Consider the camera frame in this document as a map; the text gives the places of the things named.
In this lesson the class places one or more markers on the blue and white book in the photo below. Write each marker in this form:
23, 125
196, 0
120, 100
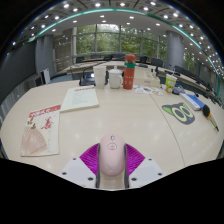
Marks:
193, 101

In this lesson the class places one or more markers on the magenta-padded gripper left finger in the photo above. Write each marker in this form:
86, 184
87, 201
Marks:
80, 170

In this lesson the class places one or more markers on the cat-shaped grey green mouse pad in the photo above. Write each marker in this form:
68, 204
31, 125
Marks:
180, 113

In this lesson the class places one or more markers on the printed paper drink cup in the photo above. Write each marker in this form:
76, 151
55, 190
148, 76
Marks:
170, 84

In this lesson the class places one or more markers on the red bottle with green band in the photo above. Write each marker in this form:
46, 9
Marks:
129, 75

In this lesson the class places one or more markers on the red fan print booklet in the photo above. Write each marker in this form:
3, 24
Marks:
41, 133

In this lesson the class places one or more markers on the colourful sticker sheet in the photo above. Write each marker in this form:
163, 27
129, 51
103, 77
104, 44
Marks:
148, 90

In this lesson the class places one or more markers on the black gooseneck desk microphone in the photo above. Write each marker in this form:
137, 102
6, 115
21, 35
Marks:
87, 81

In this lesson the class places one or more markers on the pink computer mouse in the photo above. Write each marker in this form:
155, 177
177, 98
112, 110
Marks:
112, 156

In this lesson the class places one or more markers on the ceiling lights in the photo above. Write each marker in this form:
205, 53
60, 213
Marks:
97, 5

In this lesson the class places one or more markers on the white lidded mug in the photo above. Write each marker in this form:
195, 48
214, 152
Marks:
115, 80

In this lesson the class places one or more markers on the cream cardboard box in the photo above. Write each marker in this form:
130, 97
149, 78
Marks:
145, 78

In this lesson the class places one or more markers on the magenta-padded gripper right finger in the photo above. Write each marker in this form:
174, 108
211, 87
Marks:
143, 170

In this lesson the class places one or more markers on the white printed document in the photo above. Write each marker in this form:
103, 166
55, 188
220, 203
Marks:
80, 98

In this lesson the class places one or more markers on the black conference microphone console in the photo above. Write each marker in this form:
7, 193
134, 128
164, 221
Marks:
178, 89

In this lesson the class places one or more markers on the dark office chairs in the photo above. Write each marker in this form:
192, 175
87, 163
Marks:
156, 62

